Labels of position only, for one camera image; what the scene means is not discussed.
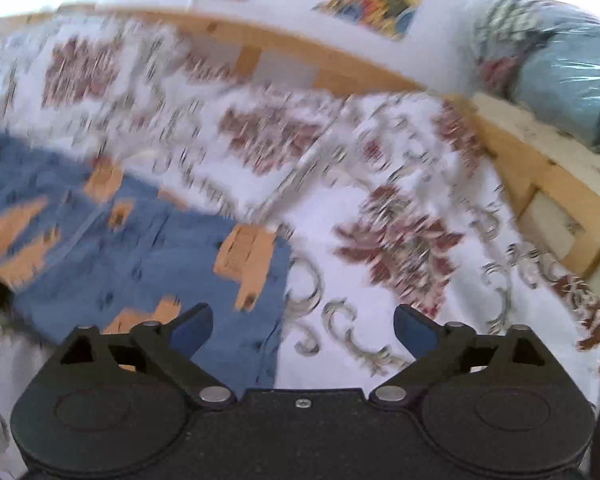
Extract blue patterned pyjama pants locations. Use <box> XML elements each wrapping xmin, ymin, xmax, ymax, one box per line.
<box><xmin>0</xmin><ymin>131</ymin><xmax>291</xmax><ymax>392</ymax></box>

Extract white floral bed sheet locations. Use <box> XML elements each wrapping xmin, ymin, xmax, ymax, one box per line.
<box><xmin>0</xmin><ymin>13</ymin><xmax>600</xmax><ymax>479</ymax></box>

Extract bagged bedding bundle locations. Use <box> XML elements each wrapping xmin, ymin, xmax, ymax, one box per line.
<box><xmin>467</xmin><ymin>0</ymin><xmax>600</xmax><ymax>154</ymax></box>

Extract wooden bed frame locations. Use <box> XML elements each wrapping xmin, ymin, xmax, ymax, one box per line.
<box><xmin>0</xmin><ymin>4</ymin><xmax>600</xmax><ymax>292</ymax></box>

